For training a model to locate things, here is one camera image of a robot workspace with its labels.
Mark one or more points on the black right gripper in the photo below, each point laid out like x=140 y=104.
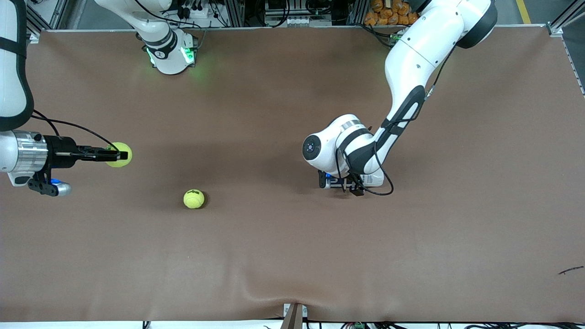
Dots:
x=61 y=149

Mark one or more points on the yellow tennis ball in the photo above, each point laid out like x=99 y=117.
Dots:
x=123 y=164
x=194 y=199

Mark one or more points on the white blue tennis ball can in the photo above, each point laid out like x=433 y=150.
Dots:
x=374 y=180

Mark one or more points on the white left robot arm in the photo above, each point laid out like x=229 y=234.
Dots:
x=411 y=59

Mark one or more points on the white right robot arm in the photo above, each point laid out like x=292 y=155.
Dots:
x=9 y=82

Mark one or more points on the brown table mat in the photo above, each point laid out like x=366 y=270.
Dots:
x=292 y=256

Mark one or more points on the white terminal block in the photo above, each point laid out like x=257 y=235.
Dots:
x=292 y=20

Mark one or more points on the white power strip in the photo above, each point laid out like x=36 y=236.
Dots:
x=201 y=12

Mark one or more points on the orange packet pile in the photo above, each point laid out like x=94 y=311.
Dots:
x=388 y=16

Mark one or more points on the brown pole with bracket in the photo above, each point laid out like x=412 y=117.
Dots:
x=293 y=320

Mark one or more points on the aluminium frame post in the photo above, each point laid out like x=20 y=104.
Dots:
x=234 y=11
x=356 y=11

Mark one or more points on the aluminium rail with corner bracket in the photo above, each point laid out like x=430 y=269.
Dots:
x=555 y=29

